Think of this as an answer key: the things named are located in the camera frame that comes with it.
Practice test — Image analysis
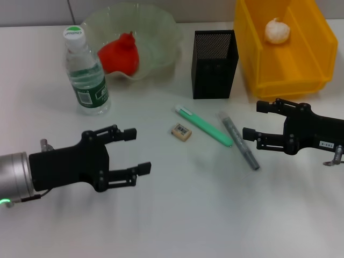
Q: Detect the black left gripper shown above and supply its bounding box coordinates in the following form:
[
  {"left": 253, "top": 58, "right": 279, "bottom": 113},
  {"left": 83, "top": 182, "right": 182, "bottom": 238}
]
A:
[{"left": 28, "top": 124, "right": 153, "bottom": 193}]

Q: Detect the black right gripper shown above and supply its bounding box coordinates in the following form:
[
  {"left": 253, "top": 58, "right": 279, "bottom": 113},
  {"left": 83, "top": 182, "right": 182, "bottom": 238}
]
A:
[{"left": 242, "top": 98, "right": 344, "bottom": 156}]

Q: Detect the green toothbrush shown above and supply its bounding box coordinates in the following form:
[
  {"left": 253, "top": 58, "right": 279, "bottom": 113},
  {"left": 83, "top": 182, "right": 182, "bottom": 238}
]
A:
[{"left": 174, "top": 104, "right": 234, "bottom": 147}]

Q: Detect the clear green-label water bottle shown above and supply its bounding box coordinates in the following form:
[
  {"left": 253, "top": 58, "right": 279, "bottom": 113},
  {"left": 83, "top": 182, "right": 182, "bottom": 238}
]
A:
[{"left": 62, "top": 25, "right": 112, "bottom": 117}]

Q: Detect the white garlic bulb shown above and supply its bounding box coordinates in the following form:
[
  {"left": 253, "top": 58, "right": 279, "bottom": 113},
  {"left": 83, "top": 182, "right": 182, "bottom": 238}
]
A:
[{"left": 264, "top": 17, "right": 292, "bottom": 45}]

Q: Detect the red-orange plush orange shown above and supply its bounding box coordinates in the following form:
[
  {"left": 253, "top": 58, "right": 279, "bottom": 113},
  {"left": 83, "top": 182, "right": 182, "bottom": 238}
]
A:
[{"left": 97, "top": 31, "right": 140, "bottom": 75}]

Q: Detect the beige eraser with barcode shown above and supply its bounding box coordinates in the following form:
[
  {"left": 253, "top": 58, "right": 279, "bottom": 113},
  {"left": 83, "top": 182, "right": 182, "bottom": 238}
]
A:
[{"left": 170, "top": 123, "right": 193, "bottom": 142}]

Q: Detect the black mesh pen holder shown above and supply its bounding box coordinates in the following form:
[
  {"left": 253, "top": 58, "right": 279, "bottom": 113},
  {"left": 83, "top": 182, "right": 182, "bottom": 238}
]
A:
[{"left": 191, "top": 29, "right": 239, "bottom": 100}]

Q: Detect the translucent green fruit bowl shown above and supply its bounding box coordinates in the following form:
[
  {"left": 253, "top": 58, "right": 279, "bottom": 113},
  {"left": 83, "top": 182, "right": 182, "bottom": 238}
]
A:
[{"left": 80, "top": 2, "right": 184, "bottom": 81}]

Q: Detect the grey glitter marker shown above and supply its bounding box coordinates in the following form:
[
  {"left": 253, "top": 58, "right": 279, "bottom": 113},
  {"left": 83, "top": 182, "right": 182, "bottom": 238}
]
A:
[{"left": 217, "top": 111, "right": 261, "bottom": 171}]

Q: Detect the yellow plastic bin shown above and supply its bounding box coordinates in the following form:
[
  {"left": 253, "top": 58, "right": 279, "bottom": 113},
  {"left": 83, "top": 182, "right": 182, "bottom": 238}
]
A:
[{"left": 233, "top": 0, "right": 339, "bottom": 102}]

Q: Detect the right gripper cable with connector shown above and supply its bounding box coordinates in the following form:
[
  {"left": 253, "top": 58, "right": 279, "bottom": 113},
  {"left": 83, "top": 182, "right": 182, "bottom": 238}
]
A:
[{"left": 322, "top": 145, "right": 344, "bottom": 166}]

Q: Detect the gripper cable with connector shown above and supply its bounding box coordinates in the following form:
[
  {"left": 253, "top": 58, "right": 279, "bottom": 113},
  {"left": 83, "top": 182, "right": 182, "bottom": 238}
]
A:
[
  {"left": 16, "top": 138, "right": 55, "bottom": 204},
  {"left": 322, "top": 145, "right": 344, "bottom": 166}
]

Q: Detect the left gripper cable with connector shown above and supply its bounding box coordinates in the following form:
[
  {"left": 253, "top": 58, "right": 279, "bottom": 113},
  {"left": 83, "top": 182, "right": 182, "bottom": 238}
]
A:
[{"left": 16, "top": 138, "right": 55, "bottom": 204}]

